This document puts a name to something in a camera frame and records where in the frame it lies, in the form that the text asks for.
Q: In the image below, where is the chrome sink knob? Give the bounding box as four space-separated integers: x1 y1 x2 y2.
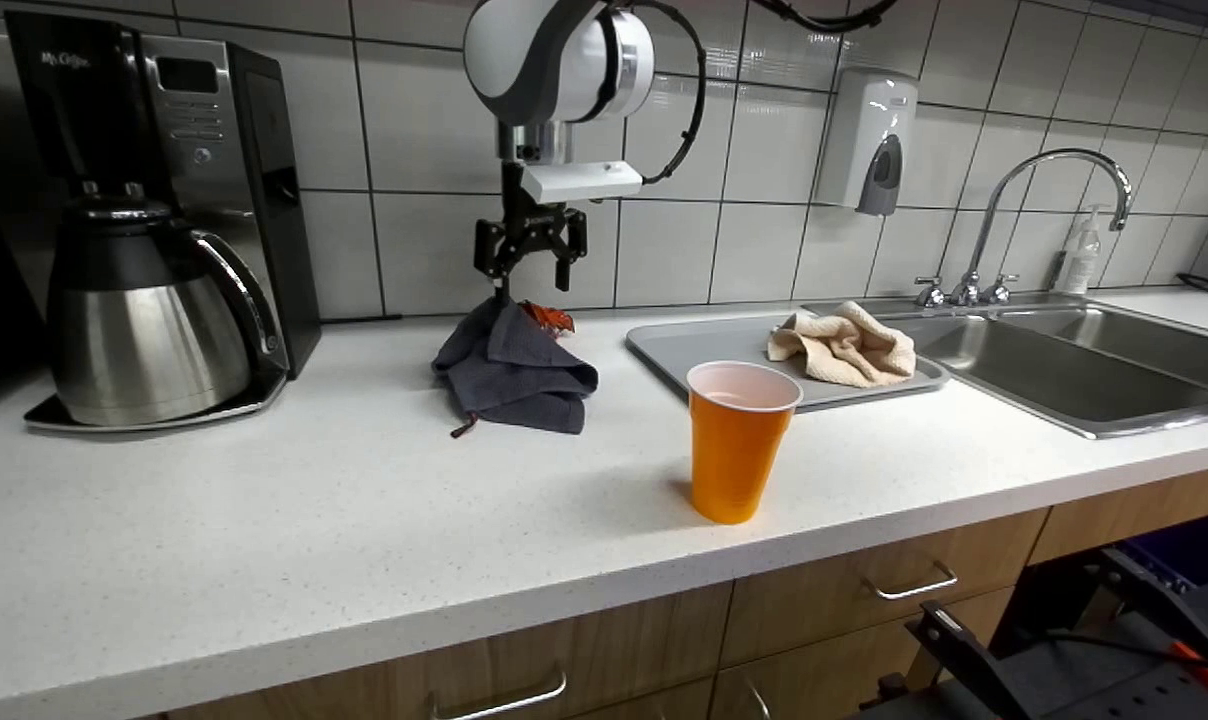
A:
908 271 957 311

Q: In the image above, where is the dark gray waffle towel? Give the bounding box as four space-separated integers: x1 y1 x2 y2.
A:
428 292 604 446

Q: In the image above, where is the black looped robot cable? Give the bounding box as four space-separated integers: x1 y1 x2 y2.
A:
622 0 711 193

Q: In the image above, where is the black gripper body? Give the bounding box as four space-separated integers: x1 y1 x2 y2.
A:
494 198 578 253

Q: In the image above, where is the black coffee maker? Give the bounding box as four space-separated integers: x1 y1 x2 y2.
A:
0 4 328 392

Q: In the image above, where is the chrome gooseneck faucet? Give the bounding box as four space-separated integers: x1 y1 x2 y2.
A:
954 144 1140 310

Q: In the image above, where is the black metal cart frame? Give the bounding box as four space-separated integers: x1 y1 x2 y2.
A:
879 507 1208 720

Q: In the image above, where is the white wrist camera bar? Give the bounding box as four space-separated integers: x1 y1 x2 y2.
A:
511 157 647 207

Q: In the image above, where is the clear soap bottle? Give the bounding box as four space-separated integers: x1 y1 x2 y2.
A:
1048 207 1114 300

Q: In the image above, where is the stainless steel sink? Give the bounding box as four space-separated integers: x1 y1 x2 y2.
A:
893 292 1208 446

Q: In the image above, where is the white wall soap dispenser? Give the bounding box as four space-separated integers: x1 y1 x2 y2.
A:
814 63 924 220

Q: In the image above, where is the thin black overhead cable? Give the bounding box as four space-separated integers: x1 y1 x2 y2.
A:
752 0 906 39

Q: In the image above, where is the stainless steel carafe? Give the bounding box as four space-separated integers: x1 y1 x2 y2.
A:
19 199 295 442

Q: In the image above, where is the wooden base cabinet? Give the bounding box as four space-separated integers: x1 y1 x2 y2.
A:
161 455 1208 720

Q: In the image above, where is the gray plastic tray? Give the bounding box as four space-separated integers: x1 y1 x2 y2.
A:
622 303 954 415

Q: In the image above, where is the orange plastic cup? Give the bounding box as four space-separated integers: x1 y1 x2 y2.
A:
680 356 808 527

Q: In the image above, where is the beige waffle towel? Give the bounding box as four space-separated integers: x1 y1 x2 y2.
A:
759 298 924 395

